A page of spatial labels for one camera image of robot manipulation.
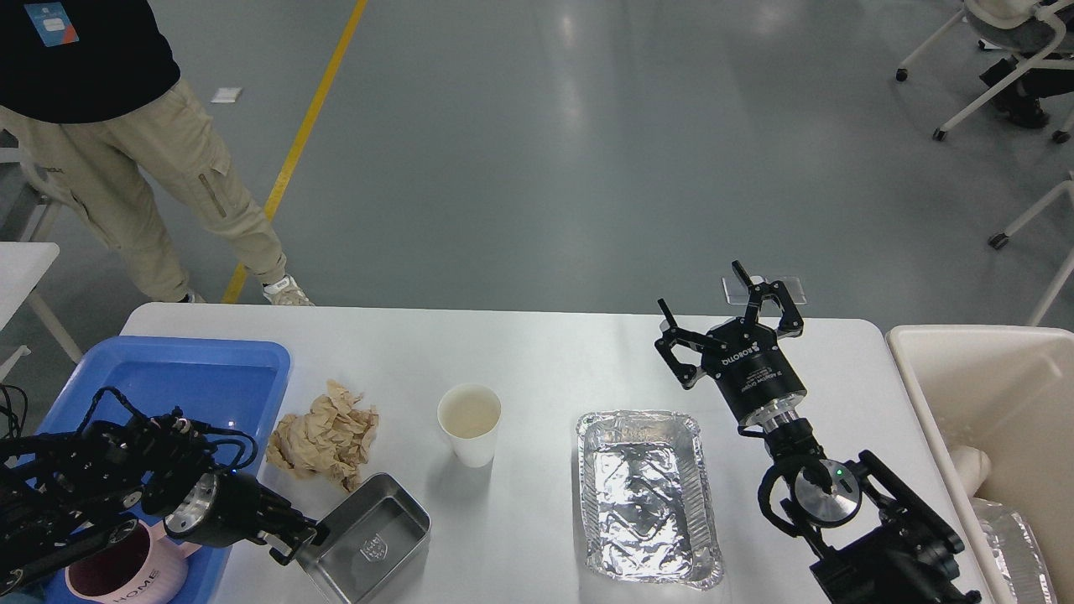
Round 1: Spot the beige plastic bin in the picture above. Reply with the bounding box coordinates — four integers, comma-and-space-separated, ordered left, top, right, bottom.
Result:
886, 325, 1073, 603

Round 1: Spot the foil trash in bin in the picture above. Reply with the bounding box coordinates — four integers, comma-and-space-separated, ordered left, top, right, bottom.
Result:
971, 497, 1057, 603

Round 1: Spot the blue plastic tray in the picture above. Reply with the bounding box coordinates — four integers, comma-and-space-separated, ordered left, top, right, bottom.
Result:
34, 336, 291, 604

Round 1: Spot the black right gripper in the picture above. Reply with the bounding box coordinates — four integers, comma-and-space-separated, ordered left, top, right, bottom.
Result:
654, 260, 808, 427

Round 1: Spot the crumpled brown paper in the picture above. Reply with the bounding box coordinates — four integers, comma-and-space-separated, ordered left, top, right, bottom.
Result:
265, 382, 381, 492

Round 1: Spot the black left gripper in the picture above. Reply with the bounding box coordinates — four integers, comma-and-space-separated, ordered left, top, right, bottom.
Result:
164, 471, 330, 566

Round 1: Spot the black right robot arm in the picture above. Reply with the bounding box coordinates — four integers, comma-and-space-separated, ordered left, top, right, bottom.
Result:
654, 261, 983, 603

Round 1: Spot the person in beige trousers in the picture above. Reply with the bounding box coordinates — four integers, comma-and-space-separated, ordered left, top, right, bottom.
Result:
1, 1, 310, 306

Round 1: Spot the white office chair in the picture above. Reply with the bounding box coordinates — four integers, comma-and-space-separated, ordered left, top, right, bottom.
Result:
894, 0, 1074, 143

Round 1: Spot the aluminium foil tray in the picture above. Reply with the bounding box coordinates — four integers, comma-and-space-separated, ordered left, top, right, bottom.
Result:
576, 409, 724, 591

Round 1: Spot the white chair left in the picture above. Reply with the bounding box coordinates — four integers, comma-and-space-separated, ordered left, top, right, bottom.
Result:
1, 146, 60, 243

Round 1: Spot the white chair leg right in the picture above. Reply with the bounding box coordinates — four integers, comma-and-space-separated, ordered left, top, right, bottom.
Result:
988, 172, 1074, 328

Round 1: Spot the floor socket plate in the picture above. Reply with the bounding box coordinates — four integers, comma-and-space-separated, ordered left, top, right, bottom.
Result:
722, 275, 808, 306

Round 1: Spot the white paper cup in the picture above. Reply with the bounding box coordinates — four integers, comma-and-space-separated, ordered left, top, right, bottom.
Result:
436, 383, 503, 469

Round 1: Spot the white side table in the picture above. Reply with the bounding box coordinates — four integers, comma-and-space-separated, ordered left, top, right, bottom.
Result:
1, 242, 83, 364

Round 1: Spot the pink mug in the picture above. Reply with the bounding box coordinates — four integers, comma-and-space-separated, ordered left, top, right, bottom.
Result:
64, 520, 200, 603

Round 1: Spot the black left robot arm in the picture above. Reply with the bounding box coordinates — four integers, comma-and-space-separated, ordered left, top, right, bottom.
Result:
1, 387, 330, 594

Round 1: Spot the small steel tray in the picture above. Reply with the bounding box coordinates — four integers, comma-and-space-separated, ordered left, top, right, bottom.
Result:
296, 471, 432, 603

